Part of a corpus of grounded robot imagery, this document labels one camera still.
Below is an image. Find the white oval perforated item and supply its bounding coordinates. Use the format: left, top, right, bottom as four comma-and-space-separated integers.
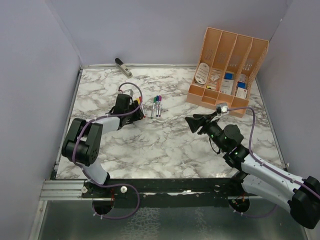
194, 62, 210, 85

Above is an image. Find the white pen green ink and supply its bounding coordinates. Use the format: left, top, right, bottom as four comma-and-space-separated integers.
150, 100, 156, 119

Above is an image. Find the peach desk organizer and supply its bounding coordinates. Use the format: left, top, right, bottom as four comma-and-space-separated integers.
186, 27, 269, 118

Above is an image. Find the white pen purple ink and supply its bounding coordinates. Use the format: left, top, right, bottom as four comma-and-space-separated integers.
158, 102, 162, 117

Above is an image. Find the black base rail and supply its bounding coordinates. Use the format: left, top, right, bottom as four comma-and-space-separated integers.
76, 178, 247, 209

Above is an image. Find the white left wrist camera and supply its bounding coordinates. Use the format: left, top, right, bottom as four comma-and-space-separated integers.
119, 89, 134, 98

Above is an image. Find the white pen blue ink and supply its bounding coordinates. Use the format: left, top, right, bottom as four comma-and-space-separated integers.
155, 102, 159, 117

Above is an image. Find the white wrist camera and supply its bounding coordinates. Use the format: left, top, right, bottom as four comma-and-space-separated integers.
119, 89, 134, 98
216, 102, 229, 116

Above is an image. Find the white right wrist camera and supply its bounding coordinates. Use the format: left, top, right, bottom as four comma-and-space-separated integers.
216, 102, 229, 116

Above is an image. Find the aluminium frame profile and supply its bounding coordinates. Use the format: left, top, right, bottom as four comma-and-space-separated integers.
39, 179, 84, 201

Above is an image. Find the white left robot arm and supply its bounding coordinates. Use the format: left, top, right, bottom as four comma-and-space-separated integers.
61, 93, 144, 198

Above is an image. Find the black grey stapler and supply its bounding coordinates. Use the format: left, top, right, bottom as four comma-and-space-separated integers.
115, 57, 133, 78

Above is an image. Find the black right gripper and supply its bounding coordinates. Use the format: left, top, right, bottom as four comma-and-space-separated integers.
186, 111, 227, 152

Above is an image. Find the white pen red ink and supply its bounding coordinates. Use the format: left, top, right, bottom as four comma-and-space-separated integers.
139, 96, 146, 118

